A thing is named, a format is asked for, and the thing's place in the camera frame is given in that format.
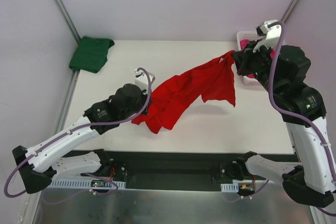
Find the red t shirt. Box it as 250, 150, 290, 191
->
131, 50, 236, 134

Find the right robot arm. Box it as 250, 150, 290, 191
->
228, 41, 335, 208

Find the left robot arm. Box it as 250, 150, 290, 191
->
12, 83, 151, 194

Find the pink t shirt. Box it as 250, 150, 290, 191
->
239, 39, 275, 79

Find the white plastic laundry basket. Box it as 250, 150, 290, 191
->
234, 31, 275, 86

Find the folded green t shirt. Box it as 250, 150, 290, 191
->
69, 36, 115, 73

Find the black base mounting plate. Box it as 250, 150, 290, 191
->
94, 151, 240, 192

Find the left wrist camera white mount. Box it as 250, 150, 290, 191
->
134, 69, 149, 92

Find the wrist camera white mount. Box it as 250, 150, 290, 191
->
134, 69, 149, 92
253, 19, 281, 52

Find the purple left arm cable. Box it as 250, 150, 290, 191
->
4, 67, 155, 205

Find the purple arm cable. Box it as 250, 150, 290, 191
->
4, 67, 155, 205
223, 20, 336, 217

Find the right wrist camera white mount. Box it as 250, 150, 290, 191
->
253, 19, 281, 52

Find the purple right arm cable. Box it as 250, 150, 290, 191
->
223, 20, 336, 217

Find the aluminium frame rail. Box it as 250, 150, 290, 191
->
33, 157, 316, 183

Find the left white slotted cable duct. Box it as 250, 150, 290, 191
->
48, 178, 126, 190

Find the white slotted cable duct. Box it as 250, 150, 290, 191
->
48, 178, 126, 190
220, 183, 239, 193

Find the right white slotted cable duct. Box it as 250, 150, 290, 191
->
220, 183, 239, 193

